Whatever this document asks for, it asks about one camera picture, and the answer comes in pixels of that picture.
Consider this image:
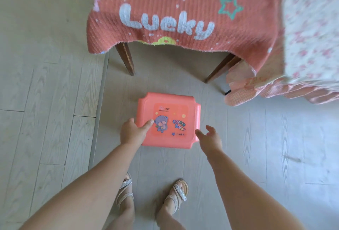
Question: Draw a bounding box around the white floral bed sheet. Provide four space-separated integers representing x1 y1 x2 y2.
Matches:
280 0 339 88

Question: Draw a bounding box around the person's leg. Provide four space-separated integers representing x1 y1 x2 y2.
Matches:
105 175 136 230
156 183 186 230

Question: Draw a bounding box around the person's left leg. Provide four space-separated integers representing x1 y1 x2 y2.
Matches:
105 175 136 230

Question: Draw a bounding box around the pink plastic stool with sticker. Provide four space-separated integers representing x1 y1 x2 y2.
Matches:
135 92 201 150

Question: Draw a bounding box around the person's left hand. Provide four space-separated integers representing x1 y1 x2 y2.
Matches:
120 118 155 147

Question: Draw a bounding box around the silver glitter left sandal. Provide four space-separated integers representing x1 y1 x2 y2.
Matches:
115 172 134 210

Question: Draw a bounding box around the coral quilted blanket with lettering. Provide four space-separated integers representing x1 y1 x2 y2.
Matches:
87 0 286 74

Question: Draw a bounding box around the silver glitter right sandal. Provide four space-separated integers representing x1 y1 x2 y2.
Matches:
164 179 189 214

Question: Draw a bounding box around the pink ruffled bed skirt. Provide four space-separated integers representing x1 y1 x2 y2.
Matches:
224 59 339 107

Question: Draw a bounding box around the person's right leg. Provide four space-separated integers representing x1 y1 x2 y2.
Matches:
156 183 186 230

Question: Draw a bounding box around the person's right forearm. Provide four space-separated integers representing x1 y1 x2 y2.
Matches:
206 147 308 230

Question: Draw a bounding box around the dark wooden table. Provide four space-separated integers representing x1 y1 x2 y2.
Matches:
115 42 242 84

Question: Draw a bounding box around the silver glitter sandal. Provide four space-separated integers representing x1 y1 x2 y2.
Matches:
115 172 134 210
164 179 189 214

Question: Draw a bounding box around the person's left forearm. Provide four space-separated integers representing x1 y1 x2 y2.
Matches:
18 143 145 230

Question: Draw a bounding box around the person's right hand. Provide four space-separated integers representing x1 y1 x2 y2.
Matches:
195 125 223 157

